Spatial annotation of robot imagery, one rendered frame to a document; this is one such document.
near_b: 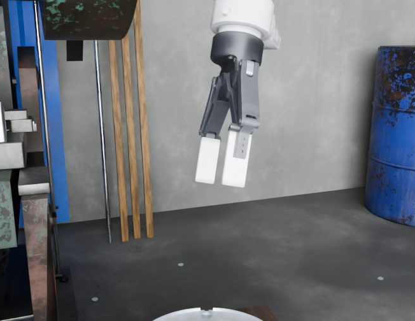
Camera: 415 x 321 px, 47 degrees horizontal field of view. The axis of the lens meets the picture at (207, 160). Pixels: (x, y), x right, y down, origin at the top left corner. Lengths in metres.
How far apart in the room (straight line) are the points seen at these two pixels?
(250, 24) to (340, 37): 2.25
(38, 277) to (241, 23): 0.66
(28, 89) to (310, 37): 1.75
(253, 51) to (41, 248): 0.60
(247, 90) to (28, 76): 0.98
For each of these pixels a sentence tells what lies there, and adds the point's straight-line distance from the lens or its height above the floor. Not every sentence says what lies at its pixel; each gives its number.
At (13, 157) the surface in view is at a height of 0.67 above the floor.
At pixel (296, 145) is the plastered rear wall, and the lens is 2.85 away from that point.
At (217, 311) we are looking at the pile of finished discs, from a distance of 1.00.
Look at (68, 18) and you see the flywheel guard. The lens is 1.06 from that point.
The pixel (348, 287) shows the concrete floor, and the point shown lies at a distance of 1.96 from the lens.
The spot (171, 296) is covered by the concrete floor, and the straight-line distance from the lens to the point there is 1.83.
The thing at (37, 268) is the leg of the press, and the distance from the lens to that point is 1.05.
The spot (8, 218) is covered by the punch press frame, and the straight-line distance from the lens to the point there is 1.07.
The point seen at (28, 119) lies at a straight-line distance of 1.23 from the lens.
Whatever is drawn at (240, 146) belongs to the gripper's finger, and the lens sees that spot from 0.60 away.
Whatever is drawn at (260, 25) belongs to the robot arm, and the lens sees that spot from 0.69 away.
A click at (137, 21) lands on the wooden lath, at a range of 2.24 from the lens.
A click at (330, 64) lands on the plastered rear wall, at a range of 2.89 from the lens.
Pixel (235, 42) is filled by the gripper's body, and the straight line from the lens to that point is 0.67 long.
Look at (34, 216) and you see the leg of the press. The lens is 1.01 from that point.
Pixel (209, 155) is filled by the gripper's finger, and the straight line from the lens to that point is 0.74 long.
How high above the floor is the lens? 0.93
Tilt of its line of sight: 15 degrees down
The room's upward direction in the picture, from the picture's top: straight up
